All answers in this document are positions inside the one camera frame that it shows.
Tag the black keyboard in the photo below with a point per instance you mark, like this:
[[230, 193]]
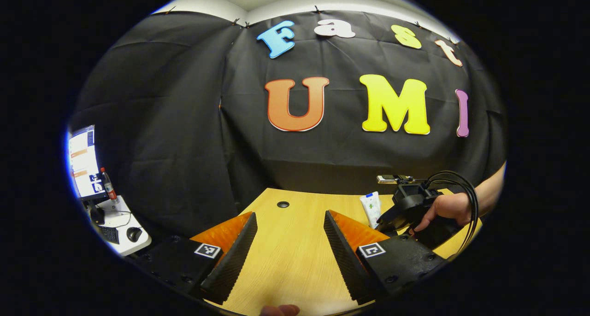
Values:
[[110, 234]]

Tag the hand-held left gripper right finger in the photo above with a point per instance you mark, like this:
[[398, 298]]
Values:
[[345, 256]]

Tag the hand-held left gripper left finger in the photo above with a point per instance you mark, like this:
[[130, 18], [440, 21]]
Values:
[[233, 256]]

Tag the computer monitor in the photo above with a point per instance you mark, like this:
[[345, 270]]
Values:
[[85, 164]]

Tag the wooden desktop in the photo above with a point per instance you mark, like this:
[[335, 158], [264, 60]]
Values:
[[290, 251]]

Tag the plastic bottle with red label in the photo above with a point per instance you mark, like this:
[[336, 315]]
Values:
[[109, 187]]

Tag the black computer mouse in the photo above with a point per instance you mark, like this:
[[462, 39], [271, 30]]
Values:
[[134, 234]]

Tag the black backdrop cloth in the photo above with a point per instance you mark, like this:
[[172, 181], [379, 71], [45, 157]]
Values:
[[184, 122]]

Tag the white toothpaste tube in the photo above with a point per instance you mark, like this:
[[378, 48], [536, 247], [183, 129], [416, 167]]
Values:
[[371, 207]]

